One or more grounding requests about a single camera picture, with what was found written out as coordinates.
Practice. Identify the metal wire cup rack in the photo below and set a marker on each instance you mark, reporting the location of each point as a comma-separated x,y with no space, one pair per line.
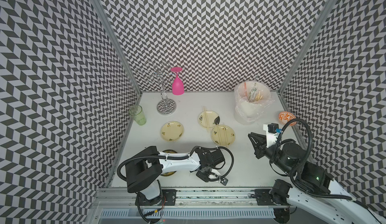
156,74

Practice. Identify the cream plate left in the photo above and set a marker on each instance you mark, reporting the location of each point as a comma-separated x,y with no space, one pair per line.
172,131

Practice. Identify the cream plate centre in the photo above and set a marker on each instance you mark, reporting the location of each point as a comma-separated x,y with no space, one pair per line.
230,133

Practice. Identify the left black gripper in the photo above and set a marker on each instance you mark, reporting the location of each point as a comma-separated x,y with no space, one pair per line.
204,177

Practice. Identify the cream plate with dark mark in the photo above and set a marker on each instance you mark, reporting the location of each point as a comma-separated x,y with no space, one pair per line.
212,115

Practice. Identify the white bin with plastic bag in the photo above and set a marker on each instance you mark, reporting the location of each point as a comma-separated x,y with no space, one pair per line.
246,112

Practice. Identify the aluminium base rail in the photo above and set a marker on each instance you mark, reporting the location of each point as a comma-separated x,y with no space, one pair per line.
192,204

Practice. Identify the pink plastic goblet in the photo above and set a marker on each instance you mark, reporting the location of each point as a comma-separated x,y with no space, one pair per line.
177,86

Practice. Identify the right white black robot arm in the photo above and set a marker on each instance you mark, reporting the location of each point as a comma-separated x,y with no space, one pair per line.
311,188

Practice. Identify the green translucent plastic cup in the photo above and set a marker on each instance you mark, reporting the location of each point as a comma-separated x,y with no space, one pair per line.
136,112

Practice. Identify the small orange patterned dish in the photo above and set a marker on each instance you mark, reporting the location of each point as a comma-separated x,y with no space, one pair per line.
285,116

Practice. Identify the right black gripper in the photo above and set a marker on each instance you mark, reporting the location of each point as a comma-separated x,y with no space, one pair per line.
261,145

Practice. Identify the dark yellow patterned plate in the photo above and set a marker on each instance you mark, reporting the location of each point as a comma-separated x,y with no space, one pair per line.
166,174

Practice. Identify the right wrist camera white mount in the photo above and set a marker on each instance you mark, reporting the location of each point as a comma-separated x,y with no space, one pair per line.
272,132

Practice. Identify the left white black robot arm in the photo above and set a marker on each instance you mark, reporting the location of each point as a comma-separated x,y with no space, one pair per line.
141,172

